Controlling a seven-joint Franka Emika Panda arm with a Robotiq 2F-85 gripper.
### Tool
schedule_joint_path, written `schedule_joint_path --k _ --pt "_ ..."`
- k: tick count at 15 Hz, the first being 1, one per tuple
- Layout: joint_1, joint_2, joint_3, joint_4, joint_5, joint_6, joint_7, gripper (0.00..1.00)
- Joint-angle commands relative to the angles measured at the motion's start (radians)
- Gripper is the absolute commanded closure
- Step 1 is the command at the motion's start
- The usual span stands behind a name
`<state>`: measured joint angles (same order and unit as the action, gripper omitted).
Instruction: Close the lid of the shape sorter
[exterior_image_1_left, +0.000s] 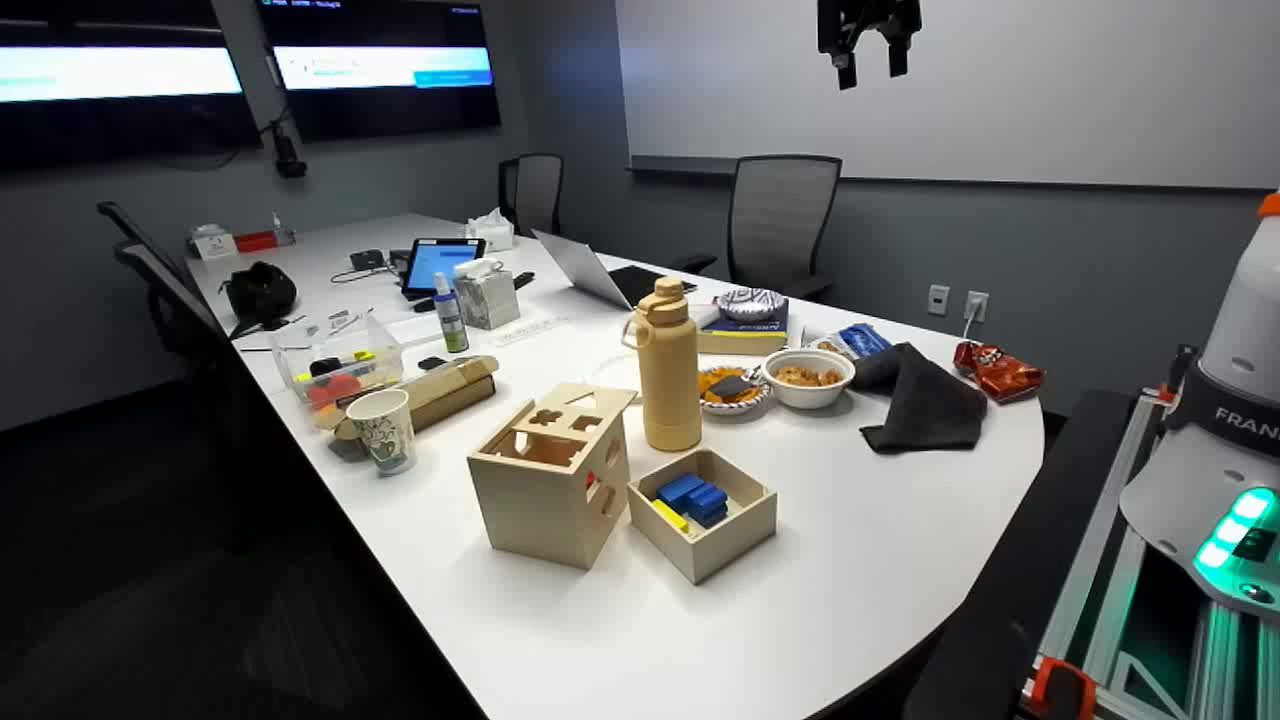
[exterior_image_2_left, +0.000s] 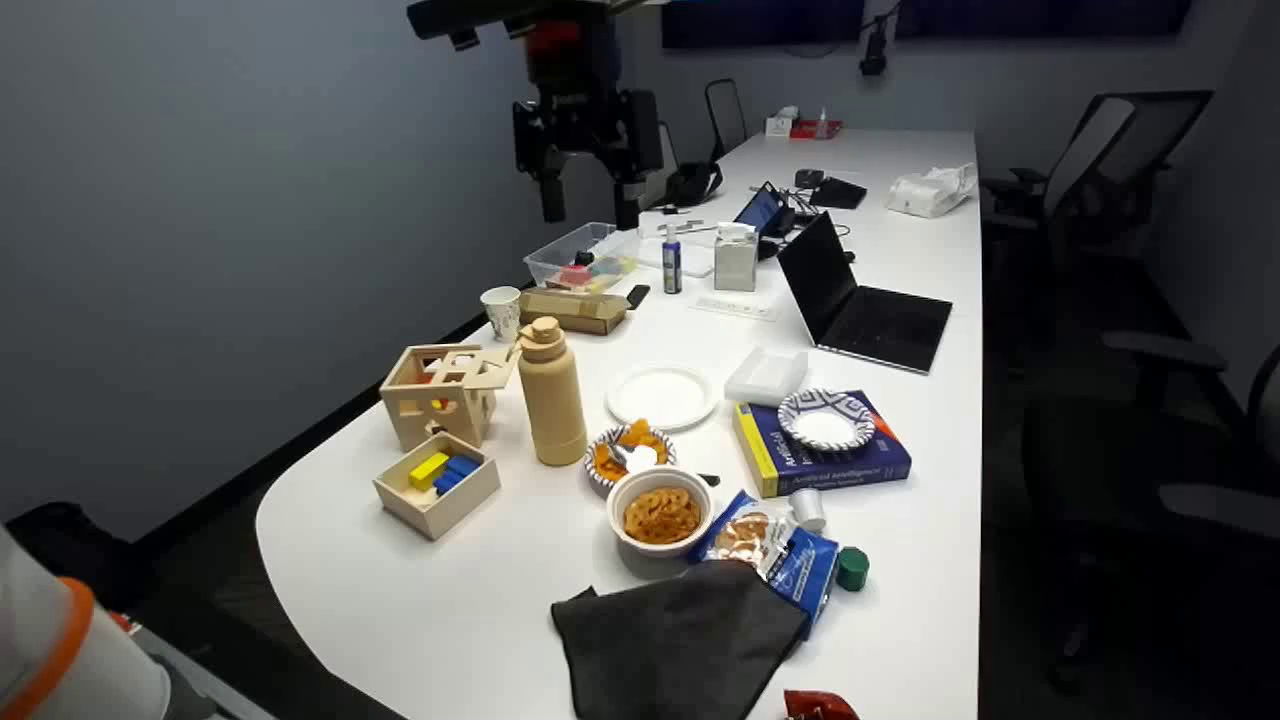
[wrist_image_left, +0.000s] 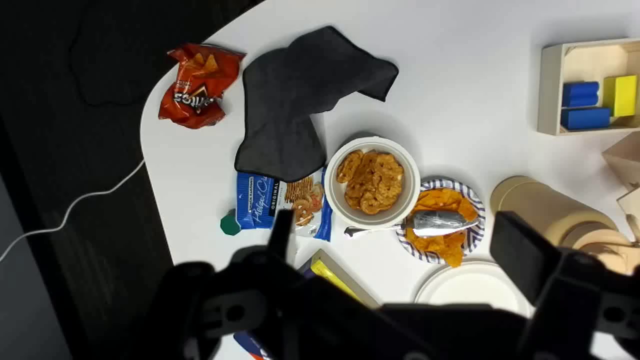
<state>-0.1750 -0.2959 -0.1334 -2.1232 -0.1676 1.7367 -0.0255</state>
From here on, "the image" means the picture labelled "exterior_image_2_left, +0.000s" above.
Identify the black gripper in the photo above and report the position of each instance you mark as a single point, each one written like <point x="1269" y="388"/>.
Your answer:
<point x="587" y="116"/>

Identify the wooden shape sorter lid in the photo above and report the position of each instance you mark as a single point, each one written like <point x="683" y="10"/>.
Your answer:
<point x="463" y="366"/>

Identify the wooden shape sorter box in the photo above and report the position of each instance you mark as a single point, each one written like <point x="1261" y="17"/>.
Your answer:
<point x="434" y="423"/>

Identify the clear plastic container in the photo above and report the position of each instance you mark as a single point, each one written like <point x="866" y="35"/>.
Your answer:
<point x="582" y="246"/>

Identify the small red object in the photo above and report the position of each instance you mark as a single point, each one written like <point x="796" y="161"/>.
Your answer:
<point x="574" y="278"/>

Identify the black pouch bag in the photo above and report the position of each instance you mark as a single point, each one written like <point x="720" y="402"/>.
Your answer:
<point x="693" y="182"/>

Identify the small black phone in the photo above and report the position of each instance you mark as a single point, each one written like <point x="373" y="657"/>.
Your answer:
<point x="638" y="294"/>

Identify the long wooden block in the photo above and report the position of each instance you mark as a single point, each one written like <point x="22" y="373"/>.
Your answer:
<point x="574" y="311"/>

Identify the white paper cup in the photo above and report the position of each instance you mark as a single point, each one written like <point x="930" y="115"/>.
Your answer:
<point x="500" y="315"/>

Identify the white carton box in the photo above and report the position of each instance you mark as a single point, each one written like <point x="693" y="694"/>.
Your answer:
<point x="732" y="263"/>

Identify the black office chair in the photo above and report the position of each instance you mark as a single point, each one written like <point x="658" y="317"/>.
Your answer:
<point x="1201" y="506"/>
<point x="1093" y="161"/>
<point x="727" y="115"/>

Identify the tablet with blue screen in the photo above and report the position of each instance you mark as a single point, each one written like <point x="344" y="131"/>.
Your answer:
<point x="766" y="209"/>

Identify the small white box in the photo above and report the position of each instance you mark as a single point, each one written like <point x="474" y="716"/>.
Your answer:
<point x="783" y="124"/>

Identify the tan insulated bottle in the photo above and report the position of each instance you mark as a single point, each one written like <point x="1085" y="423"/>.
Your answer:
<point x="549" y="402"/>

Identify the white round plate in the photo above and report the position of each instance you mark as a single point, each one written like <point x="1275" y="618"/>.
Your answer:
<point x="662" y="396"/>

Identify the flat red item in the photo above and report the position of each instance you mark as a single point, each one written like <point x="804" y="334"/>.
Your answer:
<point x="819" y="131"/>

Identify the small black case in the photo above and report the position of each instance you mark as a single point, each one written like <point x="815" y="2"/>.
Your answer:
<point x="838" y="194"/>

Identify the white plastic food container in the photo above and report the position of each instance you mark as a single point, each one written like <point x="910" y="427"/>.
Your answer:
<point x="766" y="378"/>

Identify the small bowl with orange snacks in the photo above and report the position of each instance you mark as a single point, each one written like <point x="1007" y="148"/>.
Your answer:
<point x="624" y="461"/>

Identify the blue rectangular wooden block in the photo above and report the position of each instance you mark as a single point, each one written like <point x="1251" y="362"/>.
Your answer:
<point x="467" y="464"/>

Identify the black open laptop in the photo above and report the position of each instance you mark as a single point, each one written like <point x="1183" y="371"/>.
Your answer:
<point x="866" y="320"/>

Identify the yellow wooden block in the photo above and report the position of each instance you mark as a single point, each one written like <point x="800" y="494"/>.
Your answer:
<point x="431" y="470"/>

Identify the blue rounded wooden block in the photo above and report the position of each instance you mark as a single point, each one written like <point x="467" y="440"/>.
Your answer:
<point x="448" y="486"/>

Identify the blue patterned paper plate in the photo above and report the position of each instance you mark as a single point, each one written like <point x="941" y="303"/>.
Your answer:
<point x="826" y="423"/>

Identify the white bowl with pretzels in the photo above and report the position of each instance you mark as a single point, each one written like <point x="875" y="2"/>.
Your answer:
<point x="662" y="517"/>

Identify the white crumpled tissue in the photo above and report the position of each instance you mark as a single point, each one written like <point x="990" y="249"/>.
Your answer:
<point x="930" y="191"/>

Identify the blue and yellow book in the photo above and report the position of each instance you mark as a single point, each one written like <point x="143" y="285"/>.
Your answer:
<point x="826" y="464"/>

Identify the small open wooden tray box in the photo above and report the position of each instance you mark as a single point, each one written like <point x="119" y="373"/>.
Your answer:
<point x="412" y="515"/>

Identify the clear snack bag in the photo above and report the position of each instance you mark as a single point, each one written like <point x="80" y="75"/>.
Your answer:
<point x="745" y="534"/>

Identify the small white roll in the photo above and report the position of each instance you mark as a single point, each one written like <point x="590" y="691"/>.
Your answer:
<point x="808" y="508"/>

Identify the blue snack bag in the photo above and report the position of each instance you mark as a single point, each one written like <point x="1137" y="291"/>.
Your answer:
<point x="804" y="569"/>

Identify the green bottle cap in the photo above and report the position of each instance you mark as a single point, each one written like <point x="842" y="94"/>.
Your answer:
<point x="854" y="569"/>

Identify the black cloth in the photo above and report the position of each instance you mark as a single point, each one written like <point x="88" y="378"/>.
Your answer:
<point x="683" y="645"/>

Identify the red snack bag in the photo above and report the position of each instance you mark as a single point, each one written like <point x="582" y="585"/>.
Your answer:
<point x="819" y="706"/>

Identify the wall mounted monitor screen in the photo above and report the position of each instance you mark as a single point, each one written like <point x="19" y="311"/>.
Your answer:
<point x="1041" y="17"/>
<point x="762" y="22"/>

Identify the hanging camera mount pole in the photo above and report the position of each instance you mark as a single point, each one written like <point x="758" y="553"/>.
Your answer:
<point x="876" y="43"/>

